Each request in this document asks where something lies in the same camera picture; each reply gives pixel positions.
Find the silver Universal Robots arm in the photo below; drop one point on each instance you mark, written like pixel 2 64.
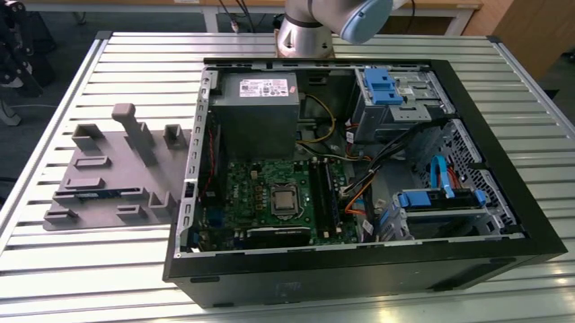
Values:
pixel 301 37

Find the black RAM slot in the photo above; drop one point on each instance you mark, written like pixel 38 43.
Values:
pixel 325 198
pixel 318 198

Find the black mesh bin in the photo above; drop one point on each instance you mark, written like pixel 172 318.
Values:
pixel 48 40

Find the white stand foot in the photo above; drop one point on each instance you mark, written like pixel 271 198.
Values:
pixel 8 116

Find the grey parts rack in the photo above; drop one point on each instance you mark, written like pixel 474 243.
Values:
pixel 103 220

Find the grey power supply unit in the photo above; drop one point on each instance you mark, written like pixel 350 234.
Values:
pixel 257 128

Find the green motherboard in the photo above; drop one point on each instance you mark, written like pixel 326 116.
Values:
pixel 245 215

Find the silver CPU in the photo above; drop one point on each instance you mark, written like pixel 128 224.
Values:
pixel 286 201

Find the black graphics card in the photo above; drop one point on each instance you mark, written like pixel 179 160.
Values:
pixel 278 237

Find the blue disk carrier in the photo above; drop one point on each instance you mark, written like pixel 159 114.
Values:
pixel 382 87

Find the white board connector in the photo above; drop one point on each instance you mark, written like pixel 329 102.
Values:
pixel 345 191

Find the grey metal drive cage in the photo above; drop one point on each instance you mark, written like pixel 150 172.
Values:
pixel 413 114

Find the black open PC case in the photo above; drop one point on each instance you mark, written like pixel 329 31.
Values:
pixel 314 279

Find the white framed desk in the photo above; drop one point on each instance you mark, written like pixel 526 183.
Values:
pixel 458 22

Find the hard disk in blue carrier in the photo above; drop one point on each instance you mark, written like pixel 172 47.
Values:
pixel 415 199

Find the wooden cabinet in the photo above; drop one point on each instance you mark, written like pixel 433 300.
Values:
pixel 530 33

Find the black chair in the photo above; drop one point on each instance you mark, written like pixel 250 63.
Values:
pixel 566 67

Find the blue plastic drive rail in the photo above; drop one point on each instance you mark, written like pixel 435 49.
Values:
pixel 387 222

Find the silver disk bay frame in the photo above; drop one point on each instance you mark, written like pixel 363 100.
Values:
pixel 490 222

